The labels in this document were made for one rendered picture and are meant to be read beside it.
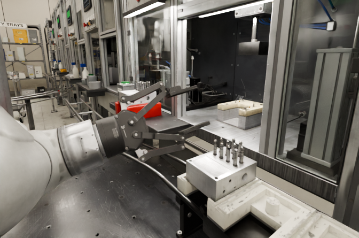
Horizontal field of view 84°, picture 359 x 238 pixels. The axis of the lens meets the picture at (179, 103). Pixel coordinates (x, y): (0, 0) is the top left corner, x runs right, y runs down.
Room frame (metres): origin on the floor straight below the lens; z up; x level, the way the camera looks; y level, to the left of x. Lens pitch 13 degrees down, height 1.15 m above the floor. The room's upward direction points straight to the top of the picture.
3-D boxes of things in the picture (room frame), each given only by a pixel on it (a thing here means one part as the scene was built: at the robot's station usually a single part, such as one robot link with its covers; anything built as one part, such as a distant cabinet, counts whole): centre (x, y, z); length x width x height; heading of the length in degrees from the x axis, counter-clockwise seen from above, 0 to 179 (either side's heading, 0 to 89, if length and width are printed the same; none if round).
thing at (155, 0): (0.96, 0.17, 1.37); 0.36 x 0.04 x 0.04; 35
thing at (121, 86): (0.96, 0.25, 0.97); 0.08 x 0.08 x 0.12; 35
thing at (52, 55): (5.48, 3.17, 1.00); 1.30 x 0.51 x 2.00; 35
